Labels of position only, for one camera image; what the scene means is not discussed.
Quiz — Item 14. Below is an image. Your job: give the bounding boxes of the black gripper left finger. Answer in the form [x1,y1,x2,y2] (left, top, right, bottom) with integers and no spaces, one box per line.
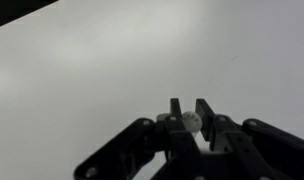
[73,98,206,180]

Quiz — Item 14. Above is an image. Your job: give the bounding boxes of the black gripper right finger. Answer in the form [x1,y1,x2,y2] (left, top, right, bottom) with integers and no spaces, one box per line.
[195,99,304,180]

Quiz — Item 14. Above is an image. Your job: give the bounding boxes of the white marker with red label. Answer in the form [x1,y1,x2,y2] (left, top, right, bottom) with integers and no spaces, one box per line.
[182,111,203,137]

